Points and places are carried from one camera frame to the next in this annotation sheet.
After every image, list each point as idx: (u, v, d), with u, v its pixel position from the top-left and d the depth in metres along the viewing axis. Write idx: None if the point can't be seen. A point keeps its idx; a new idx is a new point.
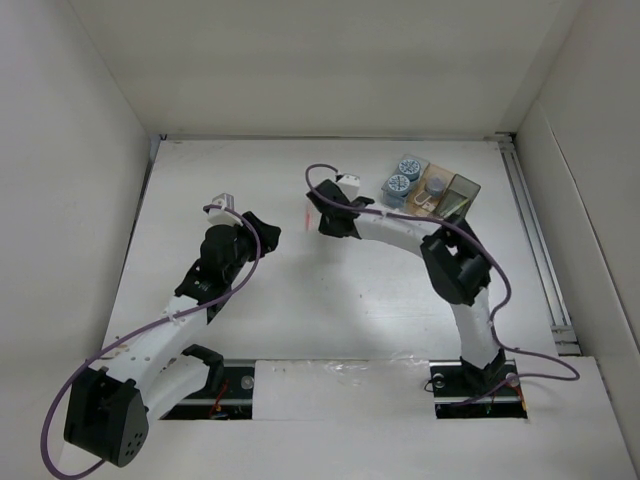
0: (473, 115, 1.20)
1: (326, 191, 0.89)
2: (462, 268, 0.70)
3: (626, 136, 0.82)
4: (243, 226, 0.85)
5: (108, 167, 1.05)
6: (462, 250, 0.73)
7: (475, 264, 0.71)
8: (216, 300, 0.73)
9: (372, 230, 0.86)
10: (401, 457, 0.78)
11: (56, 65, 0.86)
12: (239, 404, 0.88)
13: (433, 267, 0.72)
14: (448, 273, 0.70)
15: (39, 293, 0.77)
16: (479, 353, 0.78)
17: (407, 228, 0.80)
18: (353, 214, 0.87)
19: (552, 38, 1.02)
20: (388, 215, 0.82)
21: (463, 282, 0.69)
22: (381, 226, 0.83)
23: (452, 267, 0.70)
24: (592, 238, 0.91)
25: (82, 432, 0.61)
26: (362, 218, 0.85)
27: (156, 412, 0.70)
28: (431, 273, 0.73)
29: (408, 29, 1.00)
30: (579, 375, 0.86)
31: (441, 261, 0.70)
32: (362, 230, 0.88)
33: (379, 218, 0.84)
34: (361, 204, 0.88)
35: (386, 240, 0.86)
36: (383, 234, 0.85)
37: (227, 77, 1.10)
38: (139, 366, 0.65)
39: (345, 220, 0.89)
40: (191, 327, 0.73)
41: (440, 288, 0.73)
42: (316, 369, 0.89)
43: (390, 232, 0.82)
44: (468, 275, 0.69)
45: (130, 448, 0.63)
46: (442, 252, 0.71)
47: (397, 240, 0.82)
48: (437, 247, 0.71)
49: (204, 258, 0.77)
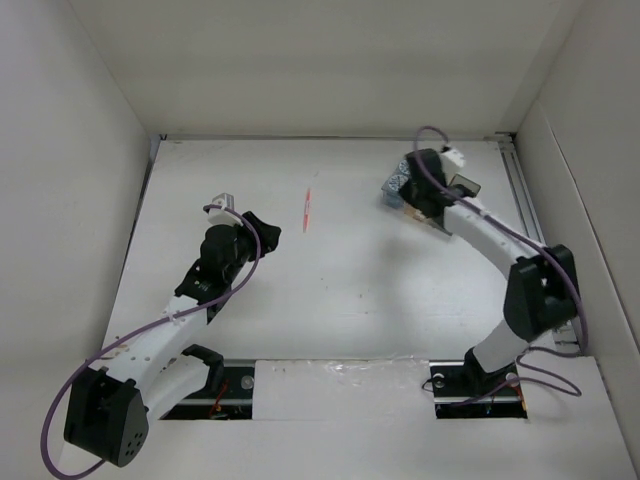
0: (473, 115, 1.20)
1: (430, 163, 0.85)
2: (546, 305, 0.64)
3: (626, 135, 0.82)
4: (243, 226, 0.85)
5: (108, 166, 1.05)
6: (552, 285, 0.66)
7: (560, 306, 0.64)
8: (216, 300, 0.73)
9: (460, 227, 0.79)
10: (401, 457, 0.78)
11: (56, 65, 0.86)
12: (239, 404, 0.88)
13: (514, 289, 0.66)
14: (528, 305, 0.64)
15: (39, 293, 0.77)
16: (495, 362, 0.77)
17: (502, 240, 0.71)
18: (448, 199, 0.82)
19: (552, 38, 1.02)
20: (486, 217, 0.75)
21: (540, 320, 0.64)
22: (475, 227, 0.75)
23: (537, 301, 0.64)
24: (593, 238, 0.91)
25: (82, 432, 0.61)
26: (455, 211, 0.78)
27: (156, 412, 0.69)
28: (510, 294, 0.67)
29: (407, 29, 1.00)
30: (579, 392, 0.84)
31: (529, 290, 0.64)
32: (448, 223, 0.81)
33: (474, 216, 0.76)
34: (459, 194, 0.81)
35: (472, 242, 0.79)
36: (470, 235, 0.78)
37: (227, 77, 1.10)
38: (139, 366, 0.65)
39: (435, 202, 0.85)
40: (191, 327, 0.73)
41: (510, 312, 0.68)
42: (316, 369, 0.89)
43: (480, 236, 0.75)
44: (550, 315, 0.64)
45: (131, 448, 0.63)
46: (534, 282, 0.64)
47: (483, 246, 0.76)
48: (530, 276, 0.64)
49: (204, 258, 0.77)
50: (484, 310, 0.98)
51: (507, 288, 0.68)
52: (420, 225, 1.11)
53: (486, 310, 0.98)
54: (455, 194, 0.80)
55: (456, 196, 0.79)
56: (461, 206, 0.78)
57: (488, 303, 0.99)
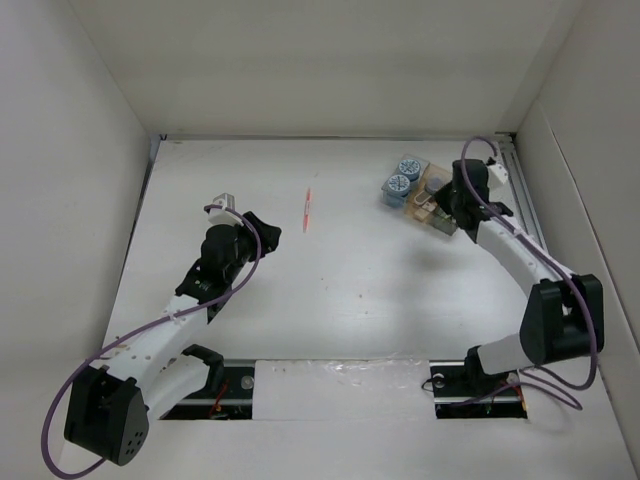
0: (473, 115, 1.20)
1: (474, 175, 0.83)
2: (562, 334, 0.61)
3: (627, 135, 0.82)
4: (243, 226, 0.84)
5: (108, 166, 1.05)
6: (573, 317, 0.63)
7: (577, 340, 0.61)
8: (216, 300, 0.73)
9: (490, 241, 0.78)
10: (400, 457, 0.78)
11: (56, 66, 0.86)
12: (239, 404, 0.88)
13: (533, 311, 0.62)
14: (543, 331, 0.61)
15: (39, 294, 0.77)
16: (498, 366, 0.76)
17: (530, 260, 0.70)
18: (481, 213, 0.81)
19: (552, 38, 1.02)
20: (518, 237, 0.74)
21: (554, 349, 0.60)
22: (505, 244, 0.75)
23: (553, 329, 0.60)
24: (592, 238, 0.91)
25: (82, 431, 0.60)
26: (490, 225, 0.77)
27: (156, 412, 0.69)
28: (527, 315, 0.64)
29: (407, 30, 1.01)
30: (580, 406, 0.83)
31: (547, 316, 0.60)
32: (481, 237, 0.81)
33: (507, 234, 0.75)
34: (498, 211, 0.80)
35: (500, 258, 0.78)
36: (499, 250, 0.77)
37: (228, 77, 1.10)
38: (140, 365, 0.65)
39: (470, 218, 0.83)
40: (191, 326, 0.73)
41: (526, 333, 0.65)
42: (316, 369, 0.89)
43: (509, 253, 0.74)
44: (563, 346, 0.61)
45: (131, 447, 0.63)
46: (553, 310, 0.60)
47: (511, 263, 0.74)
48: (551, 302, 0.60)
49: (204, 258, 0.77)
50: (486, 310, 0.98)
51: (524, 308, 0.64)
52: (421, 225, 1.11)
53: (487, 311, 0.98)
54: (494, 211, 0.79)
55: (494, 212, 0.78)
56: (496, 222, 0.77)
57: (489, 303, 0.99)
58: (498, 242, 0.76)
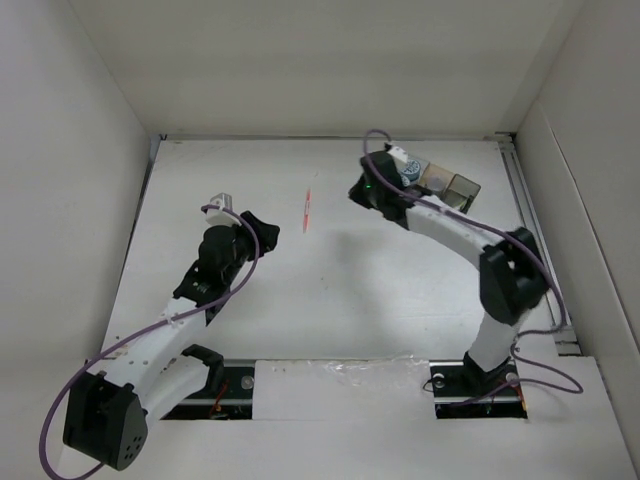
0: (473, 115, 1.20)
1: (383, 167, 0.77)
2: (518, 287, 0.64)
3: (627, 136, 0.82)
4: (241, 226, 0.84)
5: (108, 166, 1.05)
6: (522, 266, 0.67)
7: (532, 284, 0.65)
8: (214, 303, 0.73)
9: (422, 226, 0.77)
10: (401, 457, 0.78)
11: (56, 65, 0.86)
12: (239, 404, 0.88)
13: (486, 278, 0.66)
14: (501, 291, 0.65)
15: (39, 294, 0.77)
16: (492, 359, 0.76)
17: (465, 233, 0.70)
18: (405, 201, 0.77)
19: (552, 38, 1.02)
20: (446, 213, 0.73)
21: (516, 302, 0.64)
22: (437, 224, 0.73)
23: (508, 285, 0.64)
24: (592, 238, 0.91)
25: (81, 435, 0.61)
26: (416, 211, 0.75)
27: (155, 414, 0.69)
28: (482, 285, 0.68)
29: (407, 30, 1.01)
30: (582, 388, 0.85)
31: (499, 277, 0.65)
32: (413, 224, 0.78)
33: (435, 214, 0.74)
34: (417, 193, 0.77)
35: (437, 238, 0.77)
36: (434, 231, 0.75)
37: (228, 77, 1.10)
38: (137, 370, 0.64)
39: (396, 208, 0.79)
40: (190, 329, 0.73)
41: (486, 300, 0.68)
42: (316, 369, 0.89)
43: (445, 230, 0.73)
44: (523, 296, 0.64)
45: (130, 452, 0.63)
46: (502, 269, 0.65)
47: (451, 240, 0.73)
48: (497, 262, 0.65)
49: (202, 259, 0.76)
50: None
51: (478, 280, 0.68)
52: None
53: None
54: (414, 196, 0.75)
55: (414, 197, 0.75)
56: (421, 205, 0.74)
57: None
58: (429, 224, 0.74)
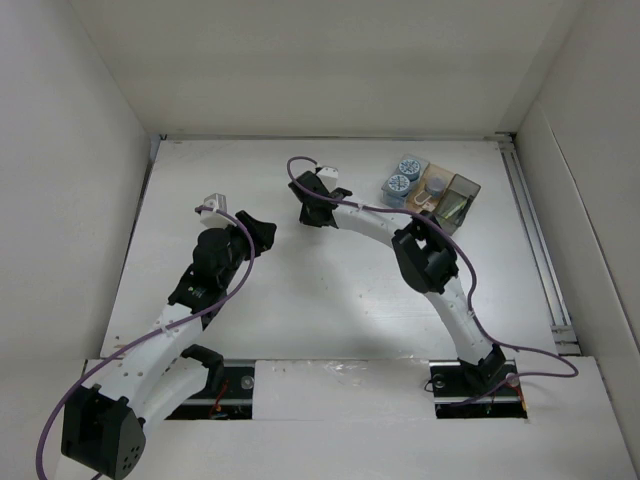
0: (473, 115, 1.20)
1: (307, 182, 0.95)
2: (427, 261, 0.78)
3: (626, 136, 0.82)
4: (236, 227, 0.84)
5: (108, 166, 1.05)
6: (431, 243, 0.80)
7: (439, 256, 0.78)
8: (210, 308, 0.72)
9: (348, 222, 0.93)
10: (400, 457, 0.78)
11: (56, 64, 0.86)
12: (239, 404, 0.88)
13: (403, 259, 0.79)
14: (415, 267, 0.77)
15: (39, 294, 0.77)
16: (460, 348, 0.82)
17: (381, 221, 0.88)
18: (331, 205, 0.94)
19: (553, 37, 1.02)
20: (363, 207, 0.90)
21: (429, 273, 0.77)
22: (357, 217, 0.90)
23: (419, 260, 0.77)
24: (592, 239, 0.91)
25: (78, 448, 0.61)
26: (340, 210, 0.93)
27: (154, 421, 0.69)
28: (401, 264, 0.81)
29: (408, 29, 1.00)
30: (577, 371, 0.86)
31: (410, 256, 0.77)
32: (340, 221, 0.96)
33: (355, 210, 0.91)
34: (341, 196, 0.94)
35: (361, 231, 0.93)
36: (358, 225, 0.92)
37: (228, 77, 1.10)
38: (131, 382, 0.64)
39: (326, 213, 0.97)
40: (187, 336, 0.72)
41: (408, 276, 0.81)
42: (316, 369, 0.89)
43: (365, 223, 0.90)
44: (433, 268, 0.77)
45: (128, 462, 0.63)
46: (411, 248, 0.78)
47: (372, 230, 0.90)
48: (407, 243, 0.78)
49: (197, 264, 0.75)
50: (485, 311, 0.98)
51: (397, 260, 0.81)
52: None
53: (487, 311, 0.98)
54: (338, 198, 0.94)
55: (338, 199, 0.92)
56: (342, 204, 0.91)
57: (488, 304, 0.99)
58: (352, 219, 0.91)
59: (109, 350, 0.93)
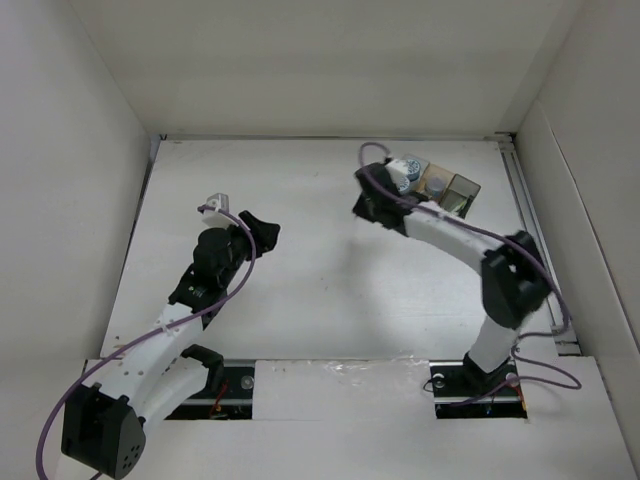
0: (473, 115, 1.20)
1: (378, 175, 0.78)
2: (519, 290, 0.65)
3: (626, 135, 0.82)
4: (238, 227, 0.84)
5: (108, 166, 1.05)
6: (522, 270, 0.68)
7: (532, 288, 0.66)
8: (210, 308, 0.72)
9: (422, 232, 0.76)
10: (400, 457, 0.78)
11: (55, 63, 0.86)
12: (239, 404, 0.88)
13: (489, 283, 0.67)
14: (503, 294, 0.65)
15: (39, 294, 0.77)
16: (492, 359, 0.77)
17: (466, 238, 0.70)
18: (403, 209, 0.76)
19: (553, 37, 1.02)
20: (446, 218, 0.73)
21: (518, 305, 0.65)
22: (436, 229, 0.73)
23: (509, 289, 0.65)
24: (593, 239, 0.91)
25: (78, 446, 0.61)
26: (413, 217, 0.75)
27: (154, 421, 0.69)
28: (484, 290, 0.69)
29: (407, 29, 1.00)
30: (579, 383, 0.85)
31: (500, 283, 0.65)
32: (411, 229, 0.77)
33: (432, 219, 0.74)
34: (416, 200, 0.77)
35: (436, 244, 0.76)
36: (435, 238, 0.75)
37: (228, 77, 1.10)
38: (131, 381, 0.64)
39: (394, 215, 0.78)
40: (186, 336, 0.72)
41: (490, 305, 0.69)
42: (315, 369, 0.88)
43: (446, 237, 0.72)
44: (524, 299, 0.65)
45: (127, 461, 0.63)
46: (502, 274, 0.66)
47: (452, 246, 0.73)
48: (499, 267, 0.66)
49: (197, 264, 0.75)
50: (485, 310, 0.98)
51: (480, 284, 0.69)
52: None
53: None
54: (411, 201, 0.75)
55: (413, 203, 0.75)
56: (419, 211, 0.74)
57: None
58: (427, 230, 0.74)
59: (109, 350, 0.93)
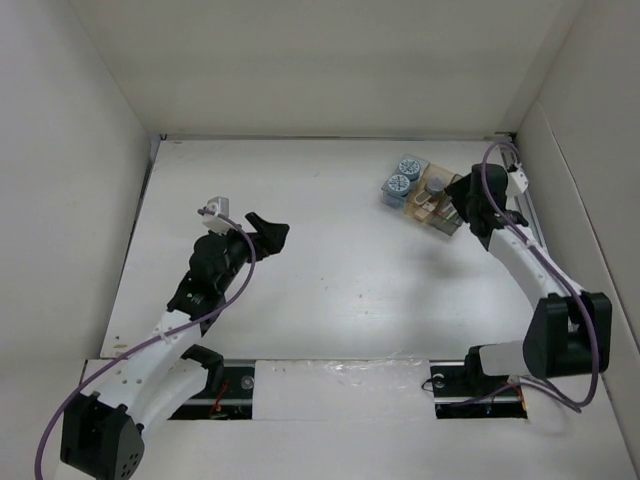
0: (474, 115, 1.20)
1: (492, 182, 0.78)
2: (567, 353, 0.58)
3: (627, 135, 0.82)
4: (237, 232, 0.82)
5: (108, 166, 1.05)
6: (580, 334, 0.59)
7: (582, 358, 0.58)
8: (208, 315, 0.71)
9: (503, 252, 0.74)
10: (400, 457, 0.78)
11: (55, 63, 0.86)
12: (239, 404, 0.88)
13: (540, 327, 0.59)
14: (547, 349, 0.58)
15: (38, 294, 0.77)
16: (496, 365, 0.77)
17: (540, 274, 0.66)
18: (497, 221, 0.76)
19: (553, 38, 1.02)
20: (531, 248, 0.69)
21: (557, 367, 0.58)
22: (516, 254, 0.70)
23: (558, 349, 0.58)
24: (593, 239, 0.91)
25: (77, 455, 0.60)
26: (502, 234, 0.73)
27: (154, 425, 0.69)
28: (532, 330, 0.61)
29: (408, 29, 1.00)
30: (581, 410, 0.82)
31: (551, 333, 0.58)
32: (493, 247, 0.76)
33: (519, 244, 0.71)
34: (513, 219, 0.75)
35: (509, 268, 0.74)
36: (512, 264, 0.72)
37: (228, 77, 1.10)
38: (130, 390, 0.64)
39: (485, 226, 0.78)
40: (184, 341, 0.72)
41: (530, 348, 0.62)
42: (316, 369, 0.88)
43: (522, 267, 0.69)
44: (566, 364, 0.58)
45: (127, 468, 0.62)
46: (559, 329, 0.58)
47: (524, 278, 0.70)
48: (557, 321, 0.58)
49: (194, 271, 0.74)
50: (484, 309, 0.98)
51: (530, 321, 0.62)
52: (421, 225, 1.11)
53: (486, 310, 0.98)
54: (509, 219, 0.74)
55: (509, 220, 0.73)
56: (510, 231, 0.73)
57: (488, 303, 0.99)
58: (509, 253, 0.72)
59: (109, 350, 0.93)
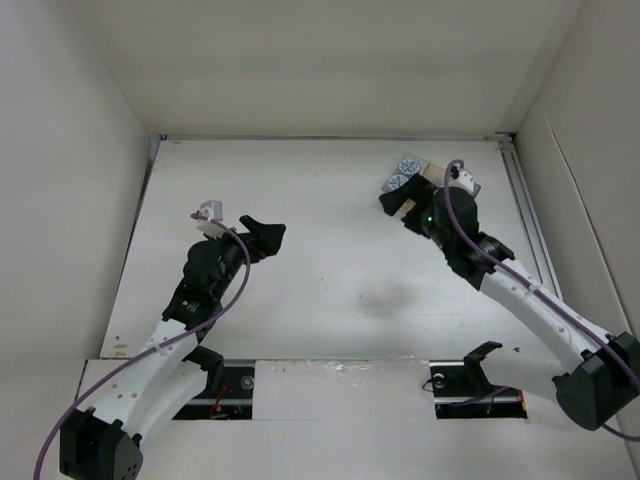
0: (474, 115, 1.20)
1: (464, 216, 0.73)
2: (611, 402, 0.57)
3: (627, 135, 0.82)
4: (230, 237, 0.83)
5: (108, 166, 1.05)
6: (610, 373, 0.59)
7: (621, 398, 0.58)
8: (203, 325, 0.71)
9: (500, 294, 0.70)
10: (401, 457, 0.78)
11: (55, 62, 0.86)
12: (239, 404, 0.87)
13: (582, 391, 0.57)
14: (594, 407, 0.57)
15: (38, 293, 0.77)
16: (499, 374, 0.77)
17: (560, 327, 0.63)
18: (482, 260, 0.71)
19: (553, 37, 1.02)
20: (536, 293, 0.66)
21: (603, 416, 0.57)
22: (522, 301, 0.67)
23: (604, 404, 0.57)
24: (593, 240, 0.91)
25: (75, 469, 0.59)
26: (496, 278, 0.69)
27: (153, 435, 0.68)
28: (569, 389, 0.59)
29: (408, 29, 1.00)
30: None
31: (598, 394, 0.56)
32: (486, 289, 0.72)
33: (521, 289, 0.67)
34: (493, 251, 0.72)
35: (509, 308, 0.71)
36: (514, 307, 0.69)
37: (228, 77, 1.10)
38: (125, 404, 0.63)
39: (469, 264, 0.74)
40: (180, 352, 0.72)
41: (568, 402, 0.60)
42: (315, 369, 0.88)
43: (532, 316, 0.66)
44: (610, 410, 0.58)
45: None
46: (604, 388, 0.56)
47: (534, 325, 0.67)
48: (601, 382, 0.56)
49: (189, 279, 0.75)
50: (484, 310, 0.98)
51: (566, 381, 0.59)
52: None
53: (485, 310, 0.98)
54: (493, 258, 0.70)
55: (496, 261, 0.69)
56: (507, 276, 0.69)
57: (488, 304, 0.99)
58: (512, 299, 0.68)
59: (109, 350, 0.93)
